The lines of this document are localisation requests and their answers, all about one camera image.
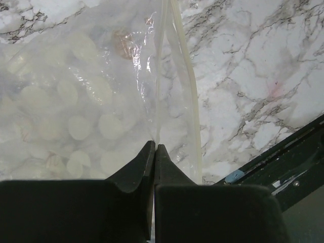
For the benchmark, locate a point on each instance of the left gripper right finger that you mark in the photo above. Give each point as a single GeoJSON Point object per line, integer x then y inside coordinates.
{"type": "Point", "coordinates": [187, 212]}

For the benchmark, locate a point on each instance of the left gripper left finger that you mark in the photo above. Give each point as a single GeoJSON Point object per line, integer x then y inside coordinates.
{"type": "Point", "coordinates": [116, 209]}

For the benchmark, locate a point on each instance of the clear zip top bag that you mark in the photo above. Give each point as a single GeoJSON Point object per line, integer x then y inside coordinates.
{"type": "Point", "coordinates": [81, 97]}

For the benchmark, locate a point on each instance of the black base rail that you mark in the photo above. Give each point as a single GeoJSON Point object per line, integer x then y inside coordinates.
{"type": "Point", "coordinates": [291, 170]}

